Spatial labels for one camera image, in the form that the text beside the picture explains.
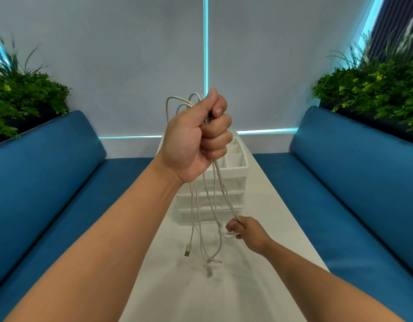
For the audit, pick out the person's right hand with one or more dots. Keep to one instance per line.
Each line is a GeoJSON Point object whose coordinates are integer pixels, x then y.
{"type": "Point", "coordinates": [251, 233]}

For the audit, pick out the person's left hand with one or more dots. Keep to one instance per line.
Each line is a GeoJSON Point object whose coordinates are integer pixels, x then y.
{"type": "Point", "coordinates": [186, 144]}

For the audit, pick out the person's right fingers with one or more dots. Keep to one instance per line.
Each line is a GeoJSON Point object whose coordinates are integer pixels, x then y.
{"type": "Point", "coordinates": [234, 227]}

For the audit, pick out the person's left middle finger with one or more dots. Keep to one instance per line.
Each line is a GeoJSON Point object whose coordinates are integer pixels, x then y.
{"type": "Point", "coordinates": [221, 140]}

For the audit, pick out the person's left thumb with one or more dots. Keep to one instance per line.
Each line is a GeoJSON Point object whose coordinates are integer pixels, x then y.
{"type": "Point", "coordinates": [213, 102]}

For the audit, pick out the person's right forearm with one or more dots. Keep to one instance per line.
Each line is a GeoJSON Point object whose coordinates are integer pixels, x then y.
{"type": "Point", "coordinates": [314, 281]}

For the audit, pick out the person's left forearm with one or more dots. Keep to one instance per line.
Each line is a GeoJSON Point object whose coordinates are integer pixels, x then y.
{"type": "Point", "coordinates": [102, 251]}

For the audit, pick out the white plastic drawer organizer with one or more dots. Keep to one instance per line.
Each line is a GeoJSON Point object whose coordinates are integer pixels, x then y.
{"type": "Point", "coordinates": [235, 170]}

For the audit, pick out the grey roller blind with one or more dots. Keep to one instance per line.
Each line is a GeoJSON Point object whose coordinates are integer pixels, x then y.
{"type": "Point", "coordinates": [277, 53]}
{"type": "Point", "coordinates": [109, 53]}

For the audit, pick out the blue sofa seat cushion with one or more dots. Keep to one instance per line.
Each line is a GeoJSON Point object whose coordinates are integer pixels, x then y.
{"type": "Point", "coordinates": [330, 231]}
{"type": "Point", "coordinates": [75, 238]}

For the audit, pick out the blue sofa backrest cushion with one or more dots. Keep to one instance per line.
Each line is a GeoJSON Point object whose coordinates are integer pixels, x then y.
{"type": "Point", "coordinates": [364, 177]}
{"type": "Point", "coordinates": [38, 177]}

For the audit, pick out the black planter box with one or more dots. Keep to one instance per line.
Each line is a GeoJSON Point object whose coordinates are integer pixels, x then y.
{"type": "Point", "coordinates": [28, 122]}
{"type": "Point", "coordinates": [384, 125]}

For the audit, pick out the green leafy plant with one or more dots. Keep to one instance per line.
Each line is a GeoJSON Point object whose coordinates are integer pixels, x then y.
{"type": "Point", "coordinates": [377, 87]}
{"type": "Point", "coordinates": [22, 93]}

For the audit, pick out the dark slatted wall panel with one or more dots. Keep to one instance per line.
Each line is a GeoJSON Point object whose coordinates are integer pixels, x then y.
{"type": "Point", "coordinates": [394, 20]}

